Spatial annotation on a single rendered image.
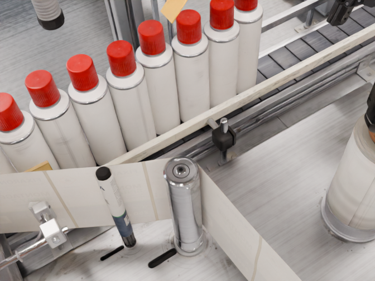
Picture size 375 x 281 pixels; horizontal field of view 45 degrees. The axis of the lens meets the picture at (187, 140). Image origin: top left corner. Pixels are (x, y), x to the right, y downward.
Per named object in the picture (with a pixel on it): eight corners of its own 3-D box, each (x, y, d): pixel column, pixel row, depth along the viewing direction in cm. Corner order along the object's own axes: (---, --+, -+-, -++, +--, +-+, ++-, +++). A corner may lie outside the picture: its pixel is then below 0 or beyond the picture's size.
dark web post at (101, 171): (127, 250, 62) (98, 181, 47) (121, 240, 63) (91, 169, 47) (138, 243, 62) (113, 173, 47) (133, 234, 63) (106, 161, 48)
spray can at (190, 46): (181, 129, 73) (170, 32, 57) (177, 105, 76) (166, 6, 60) (212, 125, 74) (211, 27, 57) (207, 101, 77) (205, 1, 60)
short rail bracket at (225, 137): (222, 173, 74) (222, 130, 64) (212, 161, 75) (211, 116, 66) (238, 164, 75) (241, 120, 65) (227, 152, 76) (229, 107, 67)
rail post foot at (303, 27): (300, 36, 92) (301, 32, 91) (292, 28, 93) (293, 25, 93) (322, 25, 93) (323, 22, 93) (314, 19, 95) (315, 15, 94)
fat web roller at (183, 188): (184, 263, 60) (173, 196, 45) (167, 236, 63) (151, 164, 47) (212, 246, 62) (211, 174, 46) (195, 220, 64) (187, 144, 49)
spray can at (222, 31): (227, 118, 74) (230, 19, 58) (200, 107, 76) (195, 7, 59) (241, 97, 77) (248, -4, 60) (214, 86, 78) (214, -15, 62)
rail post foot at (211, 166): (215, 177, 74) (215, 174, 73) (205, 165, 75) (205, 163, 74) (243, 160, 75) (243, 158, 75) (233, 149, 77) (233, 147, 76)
